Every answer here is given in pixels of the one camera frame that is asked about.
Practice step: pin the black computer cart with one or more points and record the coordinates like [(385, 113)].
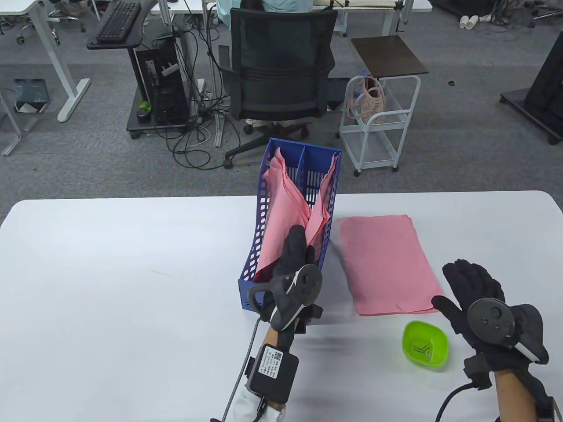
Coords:
[(112, 45)]

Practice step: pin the blue plastic file holder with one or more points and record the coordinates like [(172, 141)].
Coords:
[(253, 296)]

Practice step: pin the black left hand controller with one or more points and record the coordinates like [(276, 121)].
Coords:
[(305, 283)]

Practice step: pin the black hand controller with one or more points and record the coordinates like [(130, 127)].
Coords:
[(490, 321), (305, 283)]

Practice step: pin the white cart with brown top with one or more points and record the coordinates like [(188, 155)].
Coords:
[(387, 55)]

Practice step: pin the long white desk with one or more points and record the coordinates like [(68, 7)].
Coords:
[(420, 4)]

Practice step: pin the black mesh office chair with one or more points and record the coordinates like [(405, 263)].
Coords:
[(281, 101)]

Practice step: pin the black right hand controller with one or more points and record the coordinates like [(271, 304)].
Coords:
[(490, 321)]

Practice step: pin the person's right hand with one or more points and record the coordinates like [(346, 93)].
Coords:
[(473, 281)]

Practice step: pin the pink handbag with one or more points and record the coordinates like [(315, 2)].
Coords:
[(371, 103)]

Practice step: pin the person's left hand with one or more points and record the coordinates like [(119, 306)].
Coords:
[(294, 250)]

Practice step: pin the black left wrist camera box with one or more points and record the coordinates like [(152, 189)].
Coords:
[(272, 373)]

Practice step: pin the dark teal open box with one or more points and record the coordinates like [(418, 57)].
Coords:
[(31, 90)]

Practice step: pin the small green object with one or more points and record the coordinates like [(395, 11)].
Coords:
[(144, 105)]

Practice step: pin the black computer tower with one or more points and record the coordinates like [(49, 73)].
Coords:
[(167, 92)]

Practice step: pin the black round container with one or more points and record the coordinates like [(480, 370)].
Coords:
[(143, 116)]

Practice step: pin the black screen stand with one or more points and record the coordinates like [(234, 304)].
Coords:
[(550, 74)]

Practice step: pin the green plastic bowl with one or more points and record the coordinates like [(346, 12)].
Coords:
[(418, 329)]

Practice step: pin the black keyboard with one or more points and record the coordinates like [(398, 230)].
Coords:
[(118, 20)]

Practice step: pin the white paper cup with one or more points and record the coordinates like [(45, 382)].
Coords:
[(464, 22), (473, 21)]

